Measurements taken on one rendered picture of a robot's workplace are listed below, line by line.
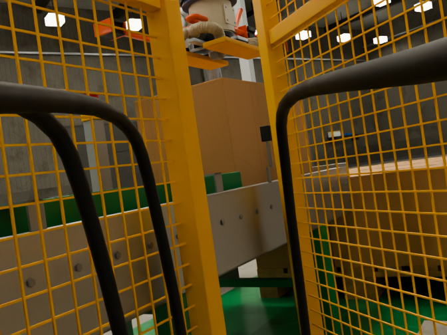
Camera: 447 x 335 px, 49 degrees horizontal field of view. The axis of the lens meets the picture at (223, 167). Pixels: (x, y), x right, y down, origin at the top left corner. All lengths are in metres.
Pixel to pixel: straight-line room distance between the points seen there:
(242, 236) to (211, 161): 0.43
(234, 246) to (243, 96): 0.64
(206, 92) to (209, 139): 0.16
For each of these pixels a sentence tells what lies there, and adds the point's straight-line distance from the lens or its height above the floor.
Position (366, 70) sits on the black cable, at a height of 0.68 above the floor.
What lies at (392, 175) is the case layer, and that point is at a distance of 2.16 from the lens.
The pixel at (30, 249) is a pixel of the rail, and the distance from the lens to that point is 0.78.
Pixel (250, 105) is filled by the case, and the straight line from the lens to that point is 1.71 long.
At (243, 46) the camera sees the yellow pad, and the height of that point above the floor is 1.10.
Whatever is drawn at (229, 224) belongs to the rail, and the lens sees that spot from 1.21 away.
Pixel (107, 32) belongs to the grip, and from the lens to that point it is 1.87.
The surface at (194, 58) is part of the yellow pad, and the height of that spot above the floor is 1.09.
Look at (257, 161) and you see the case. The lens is 1.69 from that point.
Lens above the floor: 0.65
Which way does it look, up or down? level
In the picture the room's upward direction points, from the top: 8 degrees counter-clockwise
